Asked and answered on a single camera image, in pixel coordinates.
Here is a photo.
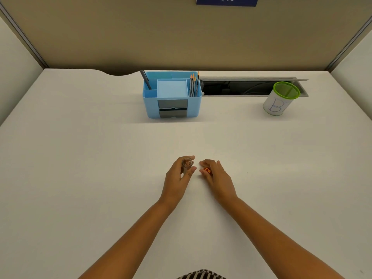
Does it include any person's right hand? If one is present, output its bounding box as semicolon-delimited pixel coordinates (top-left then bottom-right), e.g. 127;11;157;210
199;159;239;206

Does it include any person's left hand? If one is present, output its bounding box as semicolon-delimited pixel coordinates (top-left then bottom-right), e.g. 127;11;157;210
159;156;197;212

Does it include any person's left forearm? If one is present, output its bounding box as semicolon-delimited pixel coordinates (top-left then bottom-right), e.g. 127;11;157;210
78;200;175;279

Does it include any person's right forearm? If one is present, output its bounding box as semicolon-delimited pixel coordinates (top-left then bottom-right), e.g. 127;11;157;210
219;197;345;279

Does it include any grey organizer drawer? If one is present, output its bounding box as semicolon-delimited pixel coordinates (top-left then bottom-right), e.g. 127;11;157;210
158;99;188;118

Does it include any light blue desk organizer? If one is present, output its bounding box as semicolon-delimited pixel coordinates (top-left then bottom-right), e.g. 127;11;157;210
142;71;203;119

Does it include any light blue note block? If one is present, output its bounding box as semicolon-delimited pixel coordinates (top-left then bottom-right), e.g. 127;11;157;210
157;79;188;98

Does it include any black white striped clothing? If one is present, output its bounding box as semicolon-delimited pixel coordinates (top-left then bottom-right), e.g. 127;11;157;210
176;269;227;279

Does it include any green rimmed cup white label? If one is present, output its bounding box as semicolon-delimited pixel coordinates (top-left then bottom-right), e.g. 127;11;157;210
263;81;301;116

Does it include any dark grey pen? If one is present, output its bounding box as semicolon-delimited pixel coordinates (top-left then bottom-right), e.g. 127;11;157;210
140;70;152;90

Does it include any grey desk cable tray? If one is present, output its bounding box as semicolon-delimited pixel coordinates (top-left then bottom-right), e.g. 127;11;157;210
199;77;309;98

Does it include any blue wall sign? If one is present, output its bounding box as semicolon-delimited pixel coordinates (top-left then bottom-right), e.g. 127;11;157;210
196;0;259;7

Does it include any grey partition frame strip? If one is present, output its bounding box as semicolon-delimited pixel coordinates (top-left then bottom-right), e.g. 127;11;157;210
0;2;49;69
325;24;372;72

